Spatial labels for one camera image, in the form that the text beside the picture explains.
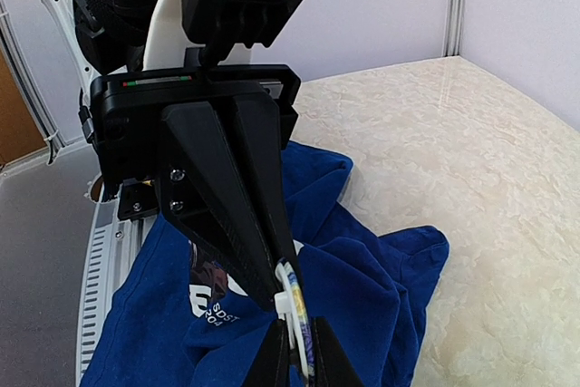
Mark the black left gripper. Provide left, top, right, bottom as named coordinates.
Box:
left=90, top=64, right=301, bottom=312

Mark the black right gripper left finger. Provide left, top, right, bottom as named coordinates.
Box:
left=244, top=321, right=290, bottom=387

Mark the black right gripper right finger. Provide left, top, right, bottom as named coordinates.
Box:
left=312, top=317, right=363, bottom=387

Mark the starry night round brooch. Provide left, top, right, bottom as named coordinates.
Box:
left=275, top=258, right=315, bottom=386

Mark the blue printed t-shirt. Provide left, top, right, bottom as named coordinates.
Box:
left=81, top=142, right=450, bottom=386

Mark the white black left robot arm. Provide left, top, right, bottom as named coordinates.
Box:
left=42, top=0, right=303, bottom=311

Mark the aluminium corner post right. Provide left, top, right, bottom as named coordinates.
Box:
left=442, top=0, right=466, bottom=57

